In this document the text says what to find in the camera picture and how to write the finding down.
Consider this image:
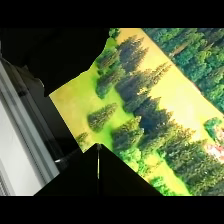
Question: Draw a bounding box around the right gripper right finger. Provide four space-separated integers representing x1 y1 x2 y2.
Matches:
98 143 163 197

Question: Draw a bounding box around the black garment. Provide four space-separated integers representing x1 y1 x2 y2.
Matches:
0 27 112 98

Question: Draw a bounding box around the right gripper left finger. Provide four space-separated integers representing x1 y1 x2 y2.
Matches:
33 143 100 197

